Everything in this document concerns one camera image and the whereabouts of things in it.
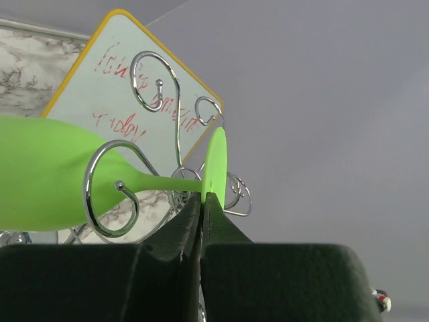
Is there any chrome wine glass rack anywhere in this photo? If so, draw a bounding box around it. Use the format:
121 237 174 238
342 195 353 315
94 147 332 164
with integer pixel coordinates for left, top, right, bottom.
0 50 252 322

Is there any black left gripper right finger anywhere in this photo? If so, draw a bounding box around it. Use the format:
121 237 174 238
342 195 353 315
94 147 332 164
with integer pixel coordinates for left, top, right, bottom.
200 193 381 321

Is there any yellow framed whiteboard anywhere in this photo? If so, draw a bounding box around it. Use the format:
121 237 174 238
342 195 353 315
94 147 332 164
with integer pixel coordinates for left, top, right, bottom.
43 9 223 176

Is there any green plastic wine glass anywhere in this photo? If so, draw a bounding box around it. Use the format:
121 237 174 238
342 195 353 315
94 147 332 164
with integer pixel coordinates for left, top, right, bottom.
1 115 227 231

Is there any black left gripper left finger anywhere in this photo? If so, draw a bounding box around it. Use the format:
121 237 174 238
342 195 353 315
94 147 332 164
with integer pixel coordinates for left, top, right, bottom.
1 193 201 321

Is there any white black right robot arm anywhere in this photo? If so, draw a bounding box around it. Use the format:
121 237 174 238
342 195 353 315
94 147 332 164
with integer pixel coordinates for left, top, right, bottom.
371 288 392 313

